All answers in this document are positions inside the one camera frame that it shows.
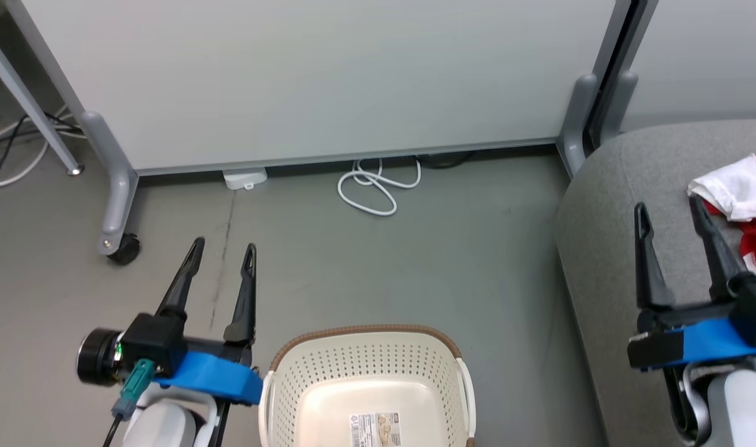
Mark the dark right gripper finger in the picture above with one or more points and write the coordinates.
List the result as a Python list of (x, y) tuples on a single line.
[(719, 261), (650, 267)]

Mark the grey partition leg with caster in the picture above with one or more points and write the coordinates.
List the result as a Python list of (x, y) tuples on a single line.
[(117, 186)]

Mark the black cylindrical left wrist unit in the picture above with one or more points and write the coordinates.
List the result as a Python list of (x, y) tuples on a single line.
[(95, 357)]

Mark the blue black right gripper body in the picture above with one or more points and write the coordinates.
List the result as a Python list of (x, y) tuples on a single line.
[(701, 341)]

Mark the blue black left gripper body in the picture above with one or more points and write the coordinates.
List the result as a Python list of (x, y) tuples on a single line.
[(213, 375)]

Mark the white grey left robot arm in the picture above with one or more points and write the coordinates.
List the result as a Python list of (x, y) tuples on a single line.
[(161, 425)]

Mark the grey fabric sofa seat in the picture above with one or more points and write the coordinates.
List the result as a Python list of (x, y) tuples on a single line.
[(614, 217)]

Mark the printed basket label sticker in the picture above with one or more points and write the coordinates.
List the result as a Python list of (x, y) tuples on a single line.
[(375, 429)]

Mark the black caster wheel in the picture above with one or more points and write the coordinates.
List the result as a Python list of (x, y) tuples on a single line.
[(126, 249)]

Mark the large white partition panel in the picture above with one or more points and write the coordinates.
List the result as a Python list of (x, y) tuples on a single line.
[(322, 74)]

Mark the grey metal table leg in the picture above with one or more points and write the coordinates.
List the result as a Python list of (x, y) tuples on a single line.
[(30, 99)]

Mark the small white floor adapter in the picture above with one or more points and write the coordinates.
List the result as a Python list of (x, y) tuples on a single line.
[(244, 179)]

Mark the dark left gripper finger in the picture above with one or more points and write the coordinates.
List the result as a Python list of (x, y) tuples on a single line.
[(246, 298), (182, 282)]

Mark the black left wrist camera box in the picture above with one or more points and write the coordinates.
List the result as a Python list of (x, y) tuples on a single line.
[(154, 341)]

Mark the cream perforated laundry basket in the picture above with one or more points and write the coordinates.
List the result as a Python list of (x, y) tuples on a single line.
[(365, 366)]

